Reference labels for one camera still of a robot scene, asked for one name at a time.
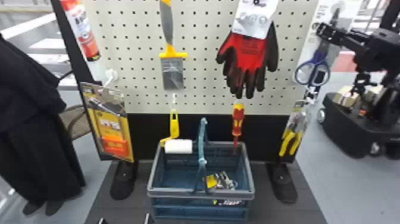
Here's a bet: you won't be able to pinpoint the yellow silver carded tool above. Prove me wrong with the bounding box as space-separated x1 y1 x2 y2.
204 170 245 206

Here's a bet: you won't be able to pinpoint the yellow pliers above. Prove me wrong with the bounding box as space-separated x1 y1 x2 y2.
277 99 311 158

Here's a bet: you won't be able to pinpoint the blue basket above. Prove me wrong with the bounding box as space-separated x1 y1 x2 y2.
146 117 256 222

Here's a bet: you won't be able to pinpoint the red white sealant tube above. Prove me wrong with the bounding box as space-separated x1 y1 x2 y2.
59 0 102 62

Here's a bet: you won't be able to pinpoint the white pegboard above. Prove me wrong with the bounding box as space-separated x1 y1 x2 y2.
51 0 320 205

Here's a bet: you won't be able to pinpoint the yellow paint roller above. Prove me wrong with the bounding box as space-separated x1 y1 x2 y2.
159 94 194 155

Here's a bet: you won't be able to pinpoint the red yellow screwdriver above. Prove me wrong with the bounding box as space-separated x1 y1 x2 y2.
231 99 245 156

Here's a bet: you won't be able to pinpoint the brown chair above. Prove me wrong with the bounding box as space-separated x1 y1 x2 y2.
58 104 92 141

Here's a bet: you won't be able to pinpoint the blue scissors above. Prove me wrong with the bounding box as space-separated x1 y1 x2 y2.
292 0 355 96

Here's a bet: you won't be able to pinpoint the person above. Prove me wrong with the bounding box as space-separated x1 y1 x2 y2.
0 33 88 217

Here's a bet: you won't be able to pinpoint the red black gloves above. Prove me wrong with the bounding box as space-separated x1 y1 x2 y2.
215 0 280 100

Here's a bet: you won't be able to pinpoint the yellow paint brush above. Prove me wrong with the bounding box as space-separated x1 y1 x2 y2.
158 0 189 92

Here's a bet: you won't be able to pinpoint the yellow carded utility knife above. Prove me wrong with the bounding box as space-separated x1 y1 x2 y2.
79 81 135 164

